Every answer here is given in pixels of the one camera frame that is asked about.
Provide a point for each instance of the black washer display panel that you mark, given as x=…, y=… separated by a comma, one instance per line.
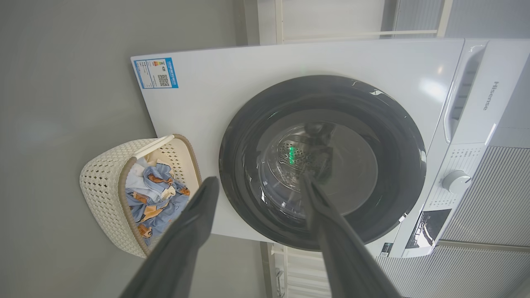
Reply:
x=428, y=227

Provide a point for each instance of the white washing machine dial knob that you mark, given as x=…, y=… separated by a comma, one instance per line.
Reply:
x=455, y=182

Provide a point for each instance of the small black QR sticker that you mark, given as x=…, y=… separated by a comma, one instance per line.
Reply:
x=386, y=249

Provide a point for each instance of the cream perforated laundry basket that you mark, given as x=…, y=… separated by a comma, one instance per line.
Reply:
x=103, y=182

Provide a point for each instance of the white detergent drawer panel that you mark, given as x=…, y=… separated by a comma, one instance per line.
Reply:
x=492, y=116

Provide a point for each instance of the blue energy label sticker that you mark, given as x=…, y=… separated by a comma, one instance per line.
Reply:
x=156, y=73

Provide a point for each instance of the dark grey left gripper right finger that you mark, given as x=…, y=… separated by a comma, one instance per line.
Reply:
x=343, y=248

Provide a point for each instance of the round black glass washer door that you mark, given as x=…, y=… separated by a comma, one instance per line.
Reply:
x=244, y=165

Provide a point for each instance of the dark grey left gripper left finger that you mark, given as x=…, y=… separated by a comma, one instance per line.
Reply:
x=182, y=240

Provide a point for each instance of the blue and cream bear-print garment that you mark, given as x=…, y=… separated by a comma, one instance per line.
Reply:
x=136, y=182

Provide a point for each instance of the white front-load washing machine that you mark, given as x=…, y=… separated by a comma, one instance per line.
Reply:
x=207, y=103

